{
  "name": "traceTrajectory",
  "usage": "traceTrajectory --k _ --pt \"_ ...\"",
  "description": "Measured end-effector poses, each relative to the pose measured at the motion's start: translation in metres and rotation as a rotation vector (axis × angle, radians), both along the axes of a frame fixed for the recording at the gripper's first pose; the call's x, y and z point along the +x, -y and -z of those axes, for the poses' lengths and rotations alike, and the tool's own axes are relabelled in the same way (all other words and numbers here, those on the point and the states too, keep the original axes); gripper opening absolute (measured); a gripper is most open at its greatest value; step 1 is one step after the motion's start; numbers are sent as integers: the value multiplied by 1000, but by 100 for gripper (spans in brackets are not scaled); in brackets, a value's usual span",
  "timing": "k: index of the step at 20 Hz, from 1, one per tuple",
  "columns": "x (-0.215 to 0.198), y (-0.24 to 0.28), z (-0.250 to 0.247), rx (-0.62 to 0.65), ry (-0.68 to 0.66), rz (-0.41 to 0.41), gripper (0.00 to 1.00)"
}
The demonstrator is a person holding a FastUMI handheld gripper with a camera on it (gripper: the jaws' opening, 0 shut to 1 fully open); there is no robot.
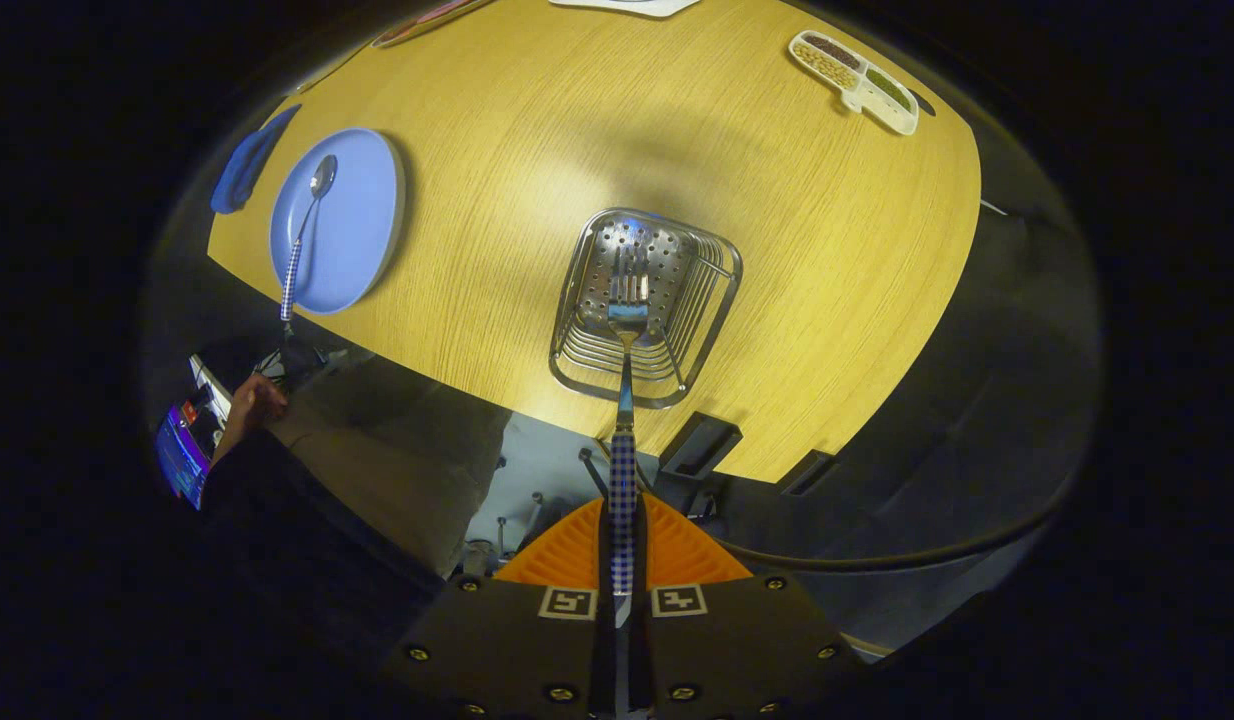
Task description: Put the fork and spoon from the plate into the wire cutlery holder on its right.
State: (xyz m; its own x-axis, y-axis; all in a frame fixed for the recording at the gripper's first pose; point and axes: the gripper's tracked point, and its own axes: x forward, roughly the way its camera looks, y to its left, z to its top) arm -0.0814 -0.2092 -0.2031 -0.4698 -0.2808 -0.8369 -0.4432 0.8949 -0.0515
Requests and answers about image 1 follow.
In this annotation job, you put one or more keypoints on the blue folded cloth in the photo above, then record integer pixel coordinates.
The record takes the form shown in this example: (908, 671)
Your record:
(242, 170)

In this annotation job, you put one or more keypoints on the plate of toy food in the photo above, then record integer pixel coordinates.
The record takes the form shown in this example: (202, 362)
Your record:
(417, 25)

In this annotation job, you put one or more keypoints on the person's trouser leg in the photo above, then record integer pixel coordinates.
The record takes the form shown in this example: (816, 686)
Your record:
(407, 470)

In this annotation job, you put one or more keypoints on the glowing screen device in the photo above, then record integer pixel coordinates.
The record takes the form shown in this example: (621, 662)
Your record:
(182, 460)

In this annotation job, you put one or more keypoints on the blue round plate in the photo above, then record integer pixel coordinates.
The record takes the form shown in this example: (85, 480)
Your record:
(357, 230)

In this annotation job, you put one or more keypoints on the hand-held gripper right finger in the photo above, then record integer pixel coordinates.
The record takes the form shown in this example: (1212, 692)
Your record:
(737, 650)

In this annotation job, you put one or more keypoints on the black round table cap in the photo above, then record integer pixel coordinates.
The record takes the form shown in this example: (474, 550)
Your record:
(922, 103)

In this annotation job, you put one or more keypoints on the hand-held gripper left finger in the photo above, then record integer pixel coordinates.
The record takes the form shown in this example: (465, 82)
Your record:
(507, 650)

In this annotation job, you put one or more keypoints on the white divided grain tray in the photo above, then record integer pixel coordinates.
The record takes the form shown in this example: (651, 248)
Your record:
(857, 85)

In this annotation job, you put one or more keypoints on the white square coaster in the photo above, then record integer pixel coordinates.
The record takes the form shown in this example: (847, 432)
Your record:
(637, 7)

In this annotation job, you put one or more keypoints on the black table clamp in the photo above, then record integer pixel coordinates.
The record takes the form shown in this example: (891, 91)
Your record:
(699, 445)
(807, 472)

